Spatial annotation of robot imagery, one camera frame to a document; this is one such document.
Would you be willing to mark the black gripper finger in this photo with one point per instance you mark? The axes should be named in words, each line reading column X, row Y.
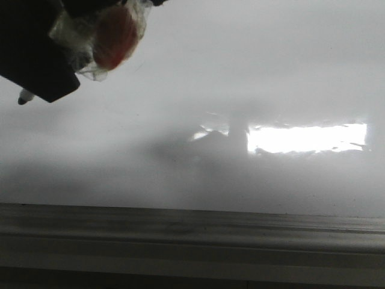
column 29, row 57

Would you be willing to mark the grey aluminium whiteboard frame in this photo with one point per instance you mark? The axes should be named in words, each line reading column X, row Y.
column 195, row 244

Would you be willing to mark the white whiteboard surface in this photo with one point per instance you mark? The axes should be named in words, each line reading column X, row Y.
column 253, row 106

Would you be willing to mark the white black whiteboard marker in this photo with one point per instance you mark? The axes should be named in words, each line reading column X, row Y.
column 25, row 96

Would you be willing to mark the red round magnet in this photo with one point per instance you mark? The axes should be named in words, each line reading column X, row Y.
column 99, row 41

